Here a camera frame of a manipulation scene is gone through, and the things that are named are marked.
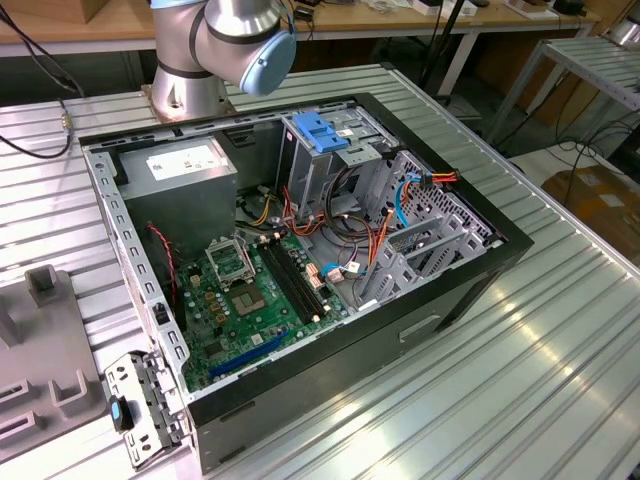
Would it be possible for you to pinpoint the orange red power wire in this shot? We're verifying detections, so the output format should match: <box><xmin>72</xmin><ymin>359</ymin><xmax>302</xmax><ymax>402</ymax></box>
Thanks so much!
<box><xmin>419</xmin><ymin>169</ymin><xmax>460</xmax><ymax>190</ymax></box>

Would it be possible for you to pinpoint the grey metal disk bay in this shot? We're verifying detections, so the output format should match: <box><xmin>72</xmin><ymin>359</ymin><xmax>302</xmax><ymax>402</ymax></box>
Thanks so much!
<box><xmin>349</xmin><ymin>148</ymin><xmax>505</xmax><ymax>315</ymax></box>

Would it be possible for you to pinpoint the black RAM slot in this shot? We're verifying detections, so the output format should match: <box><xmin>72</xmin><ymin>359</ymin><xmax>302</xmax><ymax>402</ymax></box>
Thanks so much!
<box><xmin>272</xmin><ymin>232</ymin><xmax>333</xmax><ymax>314</ymax></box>
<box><xmin>258</xmin><ymin>238</ymin><xmax>321</xmax><ymax>324</ymax></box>

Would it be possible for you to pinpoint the grey optical drive cage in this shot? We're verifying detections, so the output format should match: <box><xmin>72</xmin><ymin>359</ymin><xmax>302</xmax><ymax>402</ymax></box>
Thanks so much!
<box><xmin>276</xmin><ymin>103</ymin><xmax>401</xmax><ymax>224</ymax></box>

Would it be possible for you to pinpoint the CPU socket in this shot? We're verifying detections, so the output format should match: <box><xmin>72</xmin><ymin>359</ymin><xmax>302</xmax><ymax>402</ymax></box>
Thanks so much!
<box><xmin>227</xmin><ymin>280</ymin><xmax>270</xmax><ymax>320</ymax></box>

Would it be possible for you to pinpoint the green motherboard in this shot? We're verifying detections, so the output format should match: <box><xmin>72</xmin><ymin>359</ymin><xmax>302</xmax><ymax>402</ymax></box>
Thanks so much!
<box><xmin>174</xmin><ymin>232</ymin><xmax>351</xmax><ymax>394</ymax></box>

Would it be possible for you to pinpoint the metal socket cover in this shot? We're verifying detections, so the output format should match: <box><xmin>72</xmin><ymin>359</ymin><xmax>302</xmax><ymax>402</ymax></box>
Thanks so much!
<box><xmin>204</xmin><ymin>237</ymin><xmax>257</xmax><ymax>292</ymax></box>

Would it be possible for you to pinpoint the blue plastic bay latch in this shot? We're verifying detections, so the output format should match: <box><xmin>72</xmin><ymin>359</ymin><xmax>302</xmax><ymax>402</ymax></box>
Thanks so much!
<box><xmin>293</xmin><ymin>112</ymin><xmax>350</xmax><ymax>156</ymax></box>

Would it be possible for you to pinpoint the black PC case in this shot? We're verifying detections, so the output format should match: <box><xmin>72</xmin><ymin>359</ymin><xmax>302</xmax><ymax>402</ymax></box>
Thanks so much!
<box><xmin>78</xmin><ymin>91</ymin><xmax>535</xmax><ymax>476</ymax></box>

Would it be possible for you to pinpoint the blue expansion slot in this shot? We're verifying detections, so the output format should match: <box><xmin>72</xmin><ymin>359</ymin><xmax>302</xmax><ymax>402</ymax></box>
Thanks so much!
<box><xmin>207</xmin><ymin>327</ymin><xmax>290</xmax><ymax>382</ymax></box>

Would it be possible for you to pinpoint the grey power supply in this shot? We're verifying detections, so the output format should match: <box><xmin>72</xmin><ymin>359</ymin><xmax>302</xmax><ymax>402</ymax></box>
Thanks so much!
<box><xmin>115</xmin><ymin>135</ymin><xmax>240</xmax><ymax>261</ymax></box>

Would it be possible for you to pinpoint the black latch blue button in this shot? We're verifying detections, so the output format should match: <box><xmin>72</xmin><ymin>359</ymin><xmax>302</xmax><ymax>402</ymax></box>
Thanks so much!
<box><xmin>107</xmin><ymin>394</ymin><xmax>135</xmax><ymax>432</ymax></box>

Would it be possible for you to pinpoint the flat cardboard box white label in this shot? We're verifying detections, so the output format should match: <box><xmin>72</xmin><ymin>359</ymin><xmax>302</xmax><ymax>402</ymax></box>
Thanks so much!
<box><xmin>542</xmin><ymin>167</ymin><xmax>640</xmax><ymax>261</ymax></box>

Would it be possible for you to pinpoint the grey parts rack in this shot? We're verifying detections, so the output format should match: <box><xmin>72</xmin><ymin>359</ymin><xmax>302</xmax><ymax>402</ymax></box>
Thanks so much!
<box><xmin>0</xmin><ymin>267</ymin><xmax>109</xmax><ymax>464</ymax></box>

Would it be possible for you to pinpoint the brown cardboard box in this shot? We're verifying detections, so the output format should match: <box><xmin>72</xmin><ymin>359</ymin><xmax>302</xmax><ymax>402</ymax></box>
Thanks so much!
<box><xmin>81</xmin><ymin>0</ymin><xmax>154</xmax><ymax>24</ymax></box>

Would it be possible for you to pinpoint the slatted metal table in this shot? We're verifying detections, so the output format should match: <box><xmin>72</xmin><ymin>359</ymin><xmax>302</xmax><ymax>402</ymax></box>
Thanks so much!
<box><xmin>487</xmin><ymin>37</ymin><xmax>640</xmax><ymax>146</ymax></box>

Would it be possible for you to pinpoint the wooden desk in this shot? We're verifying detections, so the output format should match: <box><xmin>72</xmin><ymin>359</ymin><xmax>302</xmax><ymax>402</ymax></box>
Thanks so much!
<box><xmin>0</xmin><ymin>0</ymin><xmax>601</xmax><ymax>59</ymax></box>

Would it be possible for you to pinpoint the silver metal cylinder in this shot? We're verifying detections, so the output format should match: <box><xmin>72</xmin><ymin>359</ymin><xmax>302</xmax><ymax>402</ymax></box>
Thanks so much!
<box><xmin>604</xmin><ymin>19</ymin><xmax>640</xmax><ymax>49</ymax></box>

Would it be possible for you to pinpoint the red orange wire bundle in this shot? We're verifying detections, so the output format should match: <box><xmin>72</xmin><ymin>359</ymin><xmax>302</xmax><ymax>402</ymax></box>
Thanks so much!
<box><xmin>281</xmin><ymin>185</ymin><xmax>329</xmax><ymax>237</ymax></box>

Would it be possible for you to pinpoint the small blue wire white plug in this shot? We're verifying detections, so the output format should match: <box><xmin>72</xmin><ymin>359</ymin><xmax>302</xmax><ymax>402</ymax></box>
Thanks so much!
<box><xmin>319</xmin><ymin>259</ymin><xmax>364</xmax><ymax>286</ymax></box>

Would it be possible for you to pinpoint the yellow wire bundle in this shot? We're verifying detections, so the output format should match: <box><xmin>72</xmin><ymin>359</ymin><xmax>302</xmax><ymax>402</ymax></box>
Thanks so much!
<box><xmin>248</xmin><ymin>193</ymin><xmax>277</xmax><ymax>227</ymax></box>

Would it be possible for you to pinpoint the red black twisted wire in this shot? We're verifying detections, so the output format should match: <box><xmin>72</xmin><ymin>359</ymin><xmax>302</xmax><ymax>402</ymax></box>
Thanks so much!
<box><xmin>147</xmin><ymin>223</ymin><xmax>180</xmax><ymax>307</ymax></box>

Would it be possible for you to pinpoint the metal slot cover bracket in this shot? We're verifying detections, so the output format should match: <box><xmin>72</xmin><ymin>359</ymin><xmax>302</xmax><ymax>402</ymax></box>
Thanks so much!
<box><xmin>102</xmin><ymin>349</ymin><xmax>194</xmax><ymax>471</ymax></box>

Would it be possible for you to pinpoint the black cable metal connector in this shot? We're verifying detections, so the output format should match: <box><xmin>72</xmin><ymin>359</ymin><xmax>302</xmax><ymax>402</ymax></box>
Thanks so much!
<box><xmin>0</xmin><ymin>7</ymin><xmax>86</xmax><ymax>159</ymax></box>

